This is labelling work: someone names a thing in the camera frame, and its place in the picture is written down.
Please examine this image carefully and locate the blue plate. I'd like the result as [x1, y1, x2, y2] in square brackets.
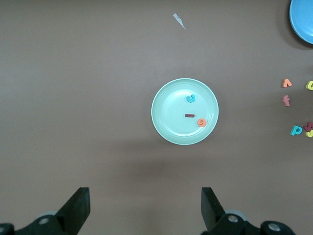
[289, 0, 313, 45]

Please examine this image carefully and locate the brown table cover sheet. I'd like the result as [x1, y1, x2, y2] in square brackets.
[0, 0, 313, 235]

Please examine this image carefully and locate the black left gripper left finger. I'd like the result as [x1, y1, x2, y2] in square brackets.
[14, 187, 90, 235]

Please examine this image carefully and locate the white paper scrap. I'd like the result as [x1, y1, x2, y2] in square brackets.
[173, 13, 187, 30]

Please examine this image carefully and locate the light green plate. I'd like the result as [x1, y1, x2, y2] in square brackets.
[151, 78, 220, 145]

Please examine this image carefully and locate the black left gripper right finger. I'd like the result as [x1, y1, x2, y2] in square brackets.
[201, 187, 264, 235]

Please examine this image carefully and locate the teal letter p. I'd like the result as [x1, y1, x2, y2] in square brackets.
[290, 125, 303, 137]

